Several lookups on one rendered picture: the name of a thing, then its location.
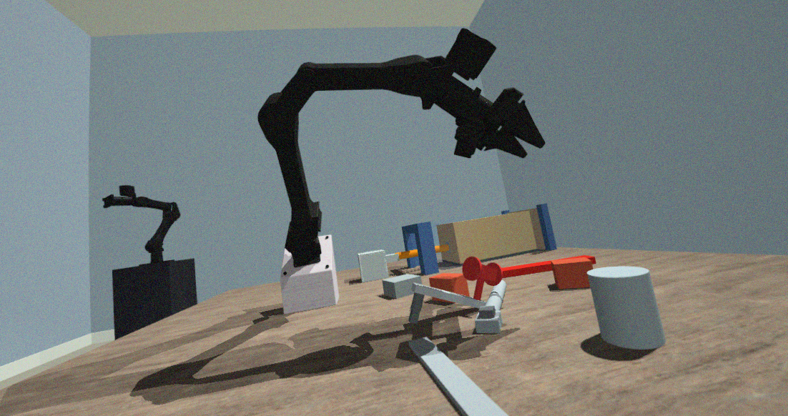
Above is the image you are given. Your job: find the red flat bar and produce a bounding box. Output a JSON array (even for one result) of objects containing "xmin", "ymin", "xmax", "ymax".
[{"xmin": 502, "ymin": 255, "xmax": 596, "ymax": 278}]

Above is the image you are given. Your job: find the orange rectangular block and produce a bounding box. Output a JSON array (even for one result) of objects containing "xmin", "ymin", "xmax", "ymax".
[
  {"xmin": 551, "ymin": 257, "xmax": 593, "ymax": 289},
  {"xmin": 429, "ymin": 274, "xmax": 470, "ymax": 302}
]

